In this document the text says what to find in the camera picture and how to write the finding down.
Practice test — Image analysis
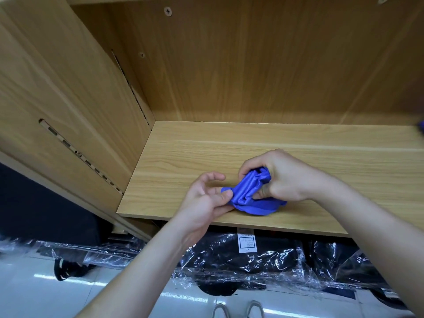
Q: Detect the white paper tag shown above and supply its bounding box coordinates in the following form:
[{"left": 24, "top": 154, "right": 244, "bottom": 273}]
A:
[{"left": 236, "top": 227, "right": 258, "bottom": 254}]

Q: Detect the person's right shoe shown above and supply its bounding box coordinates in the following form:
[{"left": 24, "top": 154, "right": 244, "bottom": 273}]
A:
[{"left": 246, "top": 299, "right": 265, "bottom": 318}]

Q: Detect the person's left forearm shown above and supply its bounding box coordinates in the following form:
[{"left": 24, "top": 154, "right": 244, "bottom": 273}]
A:
[{"left": 76, "top": 225, "right": 200, "bottom": 318}]

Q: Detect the person's left hand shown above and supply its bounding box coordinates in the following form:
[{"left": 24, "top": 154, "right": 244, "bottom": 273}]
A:
[{"left": 172, "top": 170, "right": 235, "bottom": 248}]

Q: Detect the person's right forearm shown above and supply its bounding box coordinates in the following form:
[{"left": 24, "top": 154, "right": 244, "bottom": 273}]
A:
[{"left": 317, "top": 181, "right": 424, "bottom": 318}]

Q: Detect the black plastic-wrapped bag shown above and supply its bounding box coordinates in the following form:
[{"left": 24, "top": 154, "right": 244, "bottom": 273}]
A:
[
  {"left": 308, "top": 236, "right": 415, "bottom": 310},
  {"left": 0, "top": 234, "right": 148, "bottom": 270}
]

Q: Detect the person's right hand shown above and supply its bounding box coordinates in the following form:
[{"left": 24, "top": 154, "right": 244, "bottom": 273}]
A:
[{"left": 238, "top": 149, "right": 333, "bottom": 203}]

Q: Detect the black wrapped bag with tag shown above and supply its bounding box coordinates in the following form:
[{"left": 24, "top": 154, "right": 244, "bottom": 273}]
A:
[{"left": 174, "top": 227, "right": 310, "bottom": 297}]

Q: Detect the wooden shelf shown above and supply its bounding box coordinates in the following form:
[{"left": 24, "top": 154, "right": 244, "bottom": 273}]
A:
[{"left": 0, "top": 0, "right": 424, "bottom": 242}]

